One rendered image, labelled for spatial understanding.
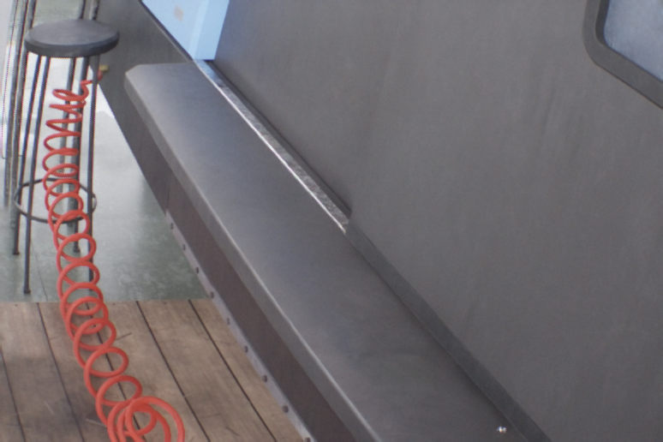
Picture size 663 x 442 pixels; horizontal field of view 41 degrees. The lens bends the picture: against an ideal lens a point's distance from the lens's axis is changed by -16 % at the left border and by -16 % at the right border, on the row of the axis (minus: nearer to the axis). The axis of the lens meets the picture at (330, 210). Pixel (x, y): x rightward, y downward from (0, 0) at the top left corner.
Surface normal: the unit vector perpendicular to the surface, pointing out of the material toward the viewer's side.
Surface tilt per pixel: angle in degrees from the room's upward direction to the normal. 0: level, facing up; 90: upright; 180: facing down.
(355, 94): 86
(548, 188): 86
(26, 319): 0
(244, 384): 0
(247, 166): 0
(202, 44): 90
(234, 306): 90
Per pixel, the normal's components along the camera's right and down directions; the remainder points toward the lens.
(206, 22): 0.40, 0.44
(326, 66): -0.89, -0.03
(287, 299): -0.32, -0.75
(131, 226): 0.17, -0.90
